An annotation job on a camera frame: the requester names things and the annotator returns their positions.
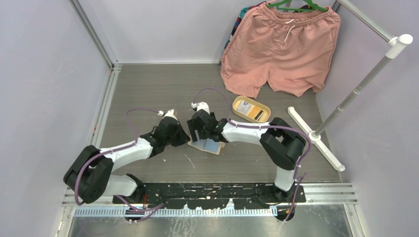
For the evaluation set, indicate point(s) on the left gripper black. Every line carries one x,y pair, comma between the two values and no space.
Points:
183,139

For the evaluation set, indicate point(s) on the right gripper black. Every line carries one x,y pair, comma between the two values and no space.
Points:
193,128

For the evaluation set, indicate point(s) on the beige leather card holder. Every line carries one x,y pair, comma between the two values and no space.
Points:
207,145

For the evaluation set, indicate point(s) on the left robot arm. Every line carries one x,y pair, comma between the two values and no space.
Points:
90,176

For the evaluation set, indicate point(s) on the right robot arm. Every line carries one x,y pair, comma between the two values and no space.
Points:
282,143

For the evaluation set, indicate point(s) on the white card in tray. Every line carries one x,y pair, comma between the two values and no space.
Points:
244,107

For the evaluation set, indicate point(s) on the yellow card with black stripe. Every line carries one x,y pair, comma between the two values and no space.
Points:
256,113

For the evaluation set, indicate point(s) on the yellow oval tray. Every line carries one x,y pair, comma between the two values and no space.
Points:
255,104

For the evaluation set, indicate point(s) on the pink shorts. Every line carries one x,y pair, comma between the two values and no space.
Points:
291,52

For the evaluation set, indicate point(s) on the colourful garment behind shorts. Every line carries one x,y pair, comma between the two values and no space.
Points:
238,21

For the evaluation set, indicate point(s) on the green clothes hanger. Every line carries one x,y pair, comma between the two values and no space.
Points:
293,6

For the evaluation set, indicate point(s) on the white clothes rack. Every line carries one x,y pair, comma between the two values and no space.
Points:
396,45

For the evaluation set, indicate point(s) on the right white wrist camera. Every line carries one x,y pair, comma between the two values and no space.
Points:
200,106

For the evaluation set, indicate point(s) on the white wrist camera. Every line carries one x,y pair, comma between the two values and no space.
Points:
200,106
169,114

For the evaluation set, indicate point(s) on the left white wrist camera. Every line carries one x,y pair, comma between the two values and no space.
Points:
169,114

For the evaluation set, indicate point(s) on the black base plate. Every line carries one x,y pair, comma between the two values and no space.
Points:
208,196

